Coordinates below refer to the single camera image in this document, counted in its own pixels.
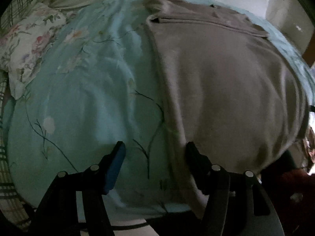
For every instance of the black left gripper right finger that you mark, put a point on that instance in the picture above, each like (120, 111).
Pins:
(237, 203)

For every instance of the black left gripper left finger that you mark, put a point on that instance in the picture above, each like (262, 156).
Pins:
(57, 211)

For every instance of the pink fleece garment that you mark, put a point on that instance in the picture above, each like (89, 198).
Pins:
(226, 88)

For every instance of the light blue floral bed sheet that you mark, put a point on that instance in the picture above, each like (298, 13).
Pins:
(99, 84)

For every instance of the white floral pillow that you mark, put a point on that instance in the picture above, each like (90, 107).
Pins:
(22, 48)

